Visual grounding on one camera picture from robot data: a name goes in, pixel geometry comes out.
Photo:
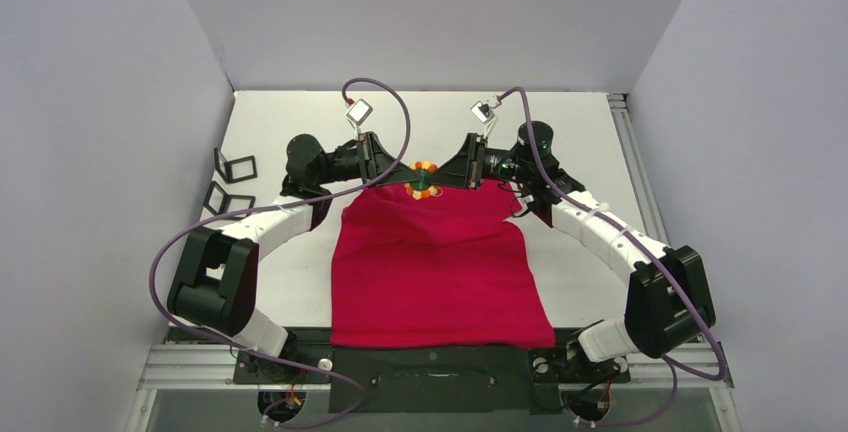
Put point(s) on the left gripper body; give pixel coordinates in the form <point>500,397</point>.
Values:
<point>342,166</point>

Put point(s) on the red t-shirt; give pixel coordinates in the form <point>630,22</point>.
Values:
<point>449,270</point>

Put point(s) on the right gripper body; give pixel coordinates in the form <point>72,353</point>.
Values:
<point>472,158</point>

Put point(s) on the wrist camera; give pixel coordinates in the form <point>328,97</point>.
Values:
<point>359,111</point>
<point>483,111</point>

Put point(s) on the black frame stand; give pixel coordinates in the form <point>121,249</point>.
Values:
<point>236,170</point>
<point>218,201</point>

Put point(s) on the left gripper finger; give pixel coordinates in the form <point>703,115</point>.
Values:
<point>376,161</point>
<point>394,177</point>

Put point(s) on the aluminium front rail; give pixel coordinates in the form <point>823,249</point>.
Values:
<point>206,367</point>

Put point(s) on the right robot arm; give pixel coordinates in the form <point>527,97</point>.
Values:
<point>668,299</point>

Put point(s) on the orange yellow pompom brooch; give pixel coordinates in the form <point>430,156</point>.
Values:
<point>422,187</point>

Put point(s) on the aluminium side rail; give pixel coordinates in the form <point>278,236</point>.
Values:
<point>645,197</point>

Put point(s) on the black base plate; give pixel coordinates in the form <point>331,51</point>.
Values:
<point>442,379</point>

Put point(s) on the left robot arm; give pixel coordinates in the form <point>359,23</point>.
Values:
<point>215,284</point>

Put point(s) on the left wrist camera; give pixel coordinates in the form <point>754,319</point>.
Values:
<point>359,111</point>

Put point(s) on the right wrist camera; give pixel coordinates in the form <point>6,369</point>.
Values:
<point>483,111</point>

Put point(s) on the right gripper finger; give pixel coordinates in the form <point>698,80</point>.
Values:
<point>455,177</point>
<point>466,161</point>

